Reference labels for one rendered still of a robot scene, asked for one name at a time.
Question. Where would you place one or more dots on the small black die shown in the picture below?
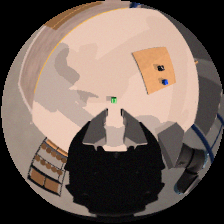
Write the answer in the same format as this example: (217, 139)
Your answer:
(161, 68)

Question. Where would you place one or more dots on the blue die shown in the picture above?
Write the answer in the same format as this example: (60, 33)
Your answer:
(165, 82)

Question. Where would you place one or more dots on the orange flat mat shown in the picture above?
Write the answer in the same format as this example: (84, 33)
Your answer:
(148, 60)

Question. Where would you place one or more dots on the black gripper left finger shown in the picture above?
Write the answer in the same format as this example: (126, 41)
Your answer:
(91, 135)

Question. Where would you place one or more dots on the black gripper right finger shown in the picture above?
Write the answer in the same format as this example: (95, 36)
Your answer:
(136, 134)

